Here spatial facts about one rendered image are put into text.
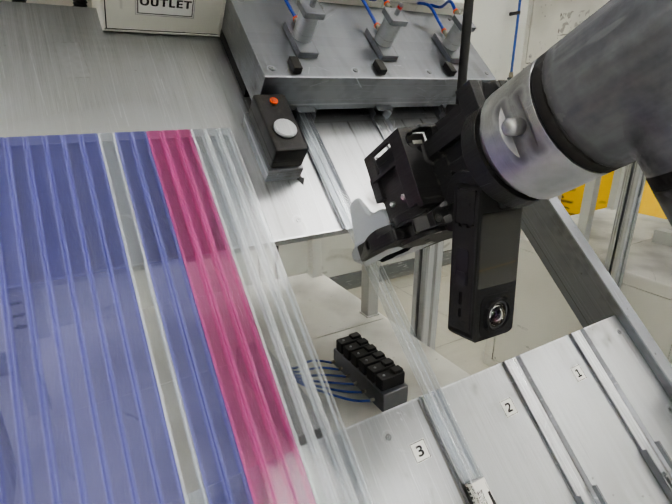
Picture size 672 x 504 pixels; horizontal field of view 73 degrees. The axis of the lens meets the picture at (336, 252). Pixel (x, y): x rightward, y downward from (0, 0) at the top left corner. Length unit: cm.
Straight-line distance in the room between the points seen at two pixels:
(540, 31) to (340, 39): 114
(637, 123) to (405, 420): 29
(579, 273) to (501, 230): 35
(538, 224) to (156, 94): 51
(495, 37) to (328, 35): 255
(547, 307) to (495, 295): 137
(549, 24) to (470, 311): 139
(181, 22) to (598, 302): 61
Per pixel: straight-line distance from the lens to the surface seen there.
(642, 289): 153
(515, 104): 28
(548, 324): 173
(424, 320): 95
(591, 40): 25
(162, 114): 52
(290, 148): 46
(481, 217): 31
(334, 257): 256
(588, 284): 67
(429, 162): 35
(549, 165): 27
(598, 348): 61
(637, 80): 24
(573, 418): 54
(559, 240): 67
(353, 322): 102
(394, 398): 77
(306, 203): 48
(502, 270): 34
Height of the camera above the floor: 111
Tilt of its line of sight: 20 degrees down
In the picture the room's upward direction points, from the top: straight up
